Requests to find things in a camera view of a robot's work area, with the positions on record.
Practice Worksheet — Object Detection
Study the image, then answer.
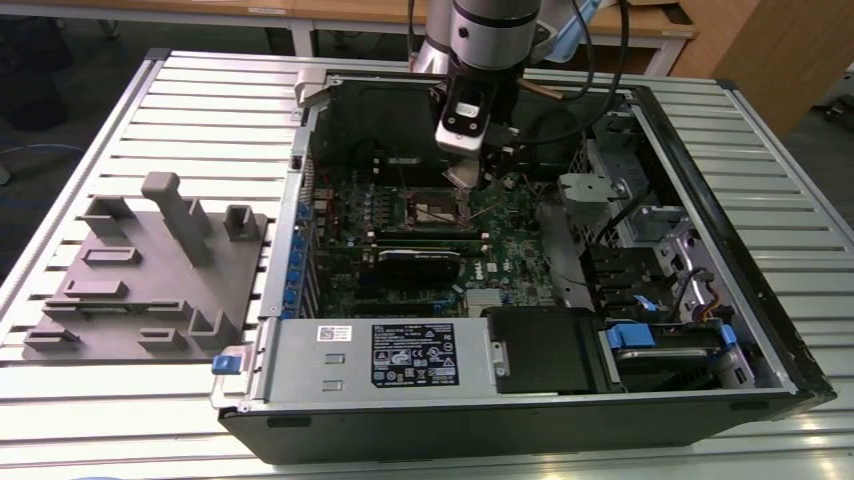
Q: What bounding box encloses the CPU socket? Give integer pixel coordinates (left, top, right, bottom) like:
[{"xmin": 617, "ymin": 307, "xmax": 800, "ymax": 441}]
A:
[{"xmin": 402, "ymin": 187, "xmax": 471, "ymax": 230}]

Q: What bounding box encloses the perforated metal drive cage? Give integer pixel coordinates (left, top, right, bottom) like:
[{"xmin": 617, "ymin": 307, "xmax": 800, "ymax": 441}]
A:
[{"xmin": 581, "ymin": 113, "xmax": 699, "ymax": 251}]

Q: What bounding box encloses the green motherboard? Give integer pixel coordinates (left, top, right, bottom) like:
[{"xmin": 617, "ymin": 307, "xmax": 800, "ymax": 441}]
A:
[{"xmin": 310, "ymin": 164, "xmax": 559, "ymax": 320}]

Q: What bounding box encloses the black graphics card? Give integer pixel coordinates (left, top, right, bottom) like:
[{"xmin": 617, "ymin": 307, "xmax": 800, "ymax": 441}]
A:
[{"xmin": 370, "ymin": 248, "xmax": 465, "ymax": 294}]

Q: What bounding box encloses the wooden cabinet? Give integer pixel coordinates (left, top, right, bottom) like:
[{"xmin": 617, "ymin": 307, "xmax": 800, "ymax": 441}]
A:
[{"xmin": 673, "ymin": 0, "xmax": 854, "ymax": 139}]

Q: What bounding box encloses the grey chair base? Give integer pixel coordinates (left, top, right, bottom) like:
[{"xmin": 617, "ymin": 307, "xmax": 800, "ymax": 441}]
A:
[{"xmin": 821, "ymin": 69, "xmax": 854, "ymax": 124}]

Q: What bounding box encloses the silver hard disk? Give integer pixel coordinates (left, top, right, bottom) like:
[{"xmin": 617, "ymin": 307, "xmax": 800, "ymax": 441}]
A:
[{"xmin": 610, "ymin": 346, "xmax": 713, "ymax": 394}]

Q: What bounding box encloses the silver power supply unit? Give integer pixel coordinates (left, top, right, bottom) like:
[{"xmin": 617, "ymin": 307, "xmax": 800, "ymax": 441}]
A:
[{"xmin": 243, "ymin": 317, "xmax": 497, "ymax": 404}]

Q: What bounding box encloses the grey parts rack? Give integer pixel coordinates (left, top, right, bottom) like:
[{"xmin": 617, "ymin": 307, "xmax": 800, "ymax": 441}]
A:
[{"xmin": 22, "ymin": 172, "xmax": 272, "ymax": 361}]

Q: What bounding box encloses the black PC case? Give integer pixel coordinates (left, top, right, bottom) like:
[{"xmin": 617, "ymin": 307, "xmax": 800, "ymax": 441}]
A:
[{"xmin": 210, "ymin": 67, "xmax": 840, "ymax": 466}]

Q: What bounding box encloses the dark office chair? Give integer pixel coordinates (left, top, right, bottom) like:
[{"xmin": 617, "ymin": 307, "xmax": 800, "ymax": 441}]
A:
[{"xmin": 0, "ymin": 14, "xmax": 76, "ymax": 134}]

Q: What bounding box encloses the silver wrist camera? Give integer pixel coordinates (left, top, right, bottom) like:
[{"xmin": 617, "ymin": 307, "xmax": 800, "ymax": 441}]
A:
[{"xmin": 433, "ymin": 89, "xmax": 494, "ymax": 157}]

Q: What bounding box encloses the silver metal bracket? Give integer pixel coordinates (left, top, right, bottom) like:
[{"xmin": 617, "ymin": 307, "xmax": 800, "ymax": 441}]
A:
[{"xmin": 557, "ymin": 172, "xmax": 633, "ymax": 204}]

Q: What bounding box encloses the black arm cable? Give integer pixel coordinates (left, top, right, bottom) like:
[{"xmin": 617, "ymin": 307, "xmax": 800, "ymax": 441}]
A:
[{"xmin": 506, "ymin": 0, "xmax": 633, "ymax": 149}]

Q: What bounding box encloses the wooden desk white frame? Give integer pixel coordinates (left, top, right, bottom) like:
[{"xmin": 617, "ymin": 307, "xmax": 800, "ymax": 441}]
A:
[
  {"xmin": 0, "ymin": 0, "xmax": 315, "ymax": 56},
  {"xmin": 293, "ymin": 0, "xmax": 701, "ymax": 76}
]

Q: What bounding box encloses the grey case handle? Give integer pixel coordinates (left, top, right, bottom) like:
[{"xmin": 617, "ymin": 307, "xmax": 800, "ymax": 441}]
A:
[{"xmin": 291, "ymin": 67, "xmax": 333, "ymax": 109}]

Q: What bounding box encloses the coloured wire bundle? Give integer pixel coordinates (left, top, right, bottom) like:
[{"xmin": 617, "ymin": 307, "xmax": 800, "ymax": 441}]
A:
[{"xmin": 690, "ymin": 298, "xmax": 733, "ymax": 324}]

